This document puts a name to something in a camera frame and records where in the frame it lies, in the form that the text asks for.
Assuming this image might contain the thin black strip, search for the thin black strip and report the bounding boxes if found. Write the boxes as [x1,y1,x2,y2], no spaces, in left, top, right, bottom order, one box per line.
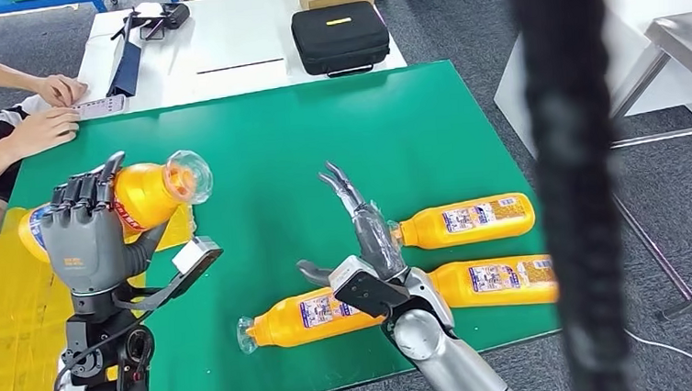
[195,56,286,76]

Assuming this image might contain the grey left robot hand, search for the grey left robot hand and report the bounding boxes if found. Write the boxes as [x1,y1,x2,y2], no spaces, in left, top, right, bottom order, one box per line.
[35,149,174,300]

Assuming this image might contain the yellow tape sheet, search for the yellow tape sheet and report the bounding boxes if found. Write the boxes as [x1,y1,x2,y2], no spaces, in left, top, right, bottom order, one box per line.
[0,195,208,391]

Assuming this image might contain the blue metal rack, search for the blue metal rack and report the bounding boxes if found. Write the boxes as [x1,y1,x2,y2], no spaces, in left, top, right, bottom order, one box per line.
[0,0,120,21]

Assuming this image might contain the person's left hand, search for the person's left hand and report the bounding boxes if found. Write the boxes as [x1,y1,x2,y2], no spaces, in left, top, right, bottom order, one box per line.
[32,72,91,110]

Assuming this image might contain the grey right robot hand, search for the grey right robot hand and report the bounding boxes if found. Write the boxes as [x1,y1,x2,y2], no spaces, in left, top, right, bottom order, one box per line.
[288,156,411,290]

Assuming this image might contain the black headset device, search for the black headset device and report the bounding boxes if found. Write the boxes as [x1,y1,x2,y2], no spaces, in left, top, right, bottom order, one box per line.
[108,1,194,44]

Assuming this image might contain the black carrying case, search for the black carrying case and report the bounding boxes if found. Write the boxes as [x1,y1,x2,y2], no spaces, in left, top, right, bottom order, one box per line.
[288,0,394,82]

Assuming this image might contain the steel table frame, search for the steel table frame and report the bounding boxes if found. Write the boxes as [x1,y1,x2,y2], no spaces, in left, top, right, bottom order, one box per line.
[601,9,692,325]

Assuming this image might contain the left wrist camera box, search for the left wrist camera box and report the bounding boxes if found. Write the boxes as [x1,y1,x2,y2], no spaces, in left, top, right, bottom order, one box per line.
[111,235,228,314]

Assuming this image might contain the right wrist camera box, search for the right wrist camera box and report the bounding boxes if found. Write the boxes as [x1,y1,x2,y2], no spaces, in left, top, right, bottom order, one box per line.
[328,251,413,323]

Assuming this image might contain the green table mat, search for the green table mat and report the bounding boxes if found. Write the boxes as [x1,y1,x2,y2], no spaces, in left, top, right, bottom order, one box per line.
[0,53,568,391]

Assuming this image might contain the dark blue folder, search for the dark blue folder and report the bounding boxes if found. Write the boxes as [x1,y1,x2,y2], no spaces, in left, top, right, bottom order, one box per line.
[101,34,147,101]

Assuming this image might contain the person's right hand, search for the person's right hand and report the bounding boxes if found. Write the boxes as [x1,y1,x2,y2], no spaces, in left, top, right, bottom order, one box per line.
[7,105,84,159]

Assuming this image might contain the orange detergent bottle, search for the orange detergent bottle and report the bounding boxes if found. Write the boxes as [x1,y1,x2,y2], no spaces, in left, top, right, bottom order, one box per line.
[385,191,538,254]
[426,253,561,313]
[233,282,391,357]
[13,147,219,267]

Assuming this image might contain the smartphone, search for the smartphone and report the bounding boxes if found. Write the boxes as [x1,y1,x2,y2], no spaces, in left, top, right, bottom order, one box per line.
[71,93,128,122]

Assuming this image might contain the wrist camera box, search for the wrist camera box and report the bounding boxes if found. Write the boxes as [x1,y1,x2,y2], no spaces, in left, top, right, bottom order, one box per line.
[111,235,228,314]
[328,251,413,323]

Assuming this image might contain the white floor cable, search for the white floor cable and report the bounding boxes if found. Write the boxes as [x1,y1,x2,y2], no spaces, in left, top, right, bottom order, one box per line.
[623,323,692,374]

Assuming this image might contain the white table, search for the white table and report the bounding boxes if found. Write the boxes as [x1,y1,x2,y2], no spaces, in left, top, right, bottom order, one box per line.
[63,0,412,120]

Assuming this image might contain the blurred black pole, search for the blurred black pole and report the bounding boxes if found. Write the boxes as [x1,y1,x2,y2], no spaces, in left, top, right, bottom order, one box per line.
[506,0,639,391]

